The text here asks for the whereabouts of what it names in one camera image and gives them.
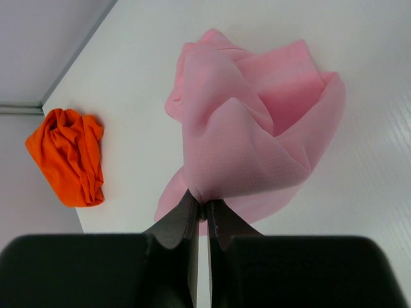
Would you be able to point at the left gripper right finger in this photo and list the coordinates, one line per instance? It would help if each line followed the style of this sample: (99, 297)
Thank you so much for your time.
(249, 269)

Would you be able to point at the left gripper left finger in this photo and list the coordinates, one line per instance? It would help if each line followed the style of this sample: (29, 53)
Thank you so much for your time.
(156, 268)

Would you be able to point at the light pink t shirt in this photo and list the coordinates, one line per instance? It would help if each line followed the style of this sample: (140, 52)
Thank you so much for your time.
(254, 125)

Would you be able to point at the orange t shirt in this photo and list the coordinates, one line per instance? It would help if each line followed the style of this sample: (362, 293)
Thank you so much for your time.
(66, 148)

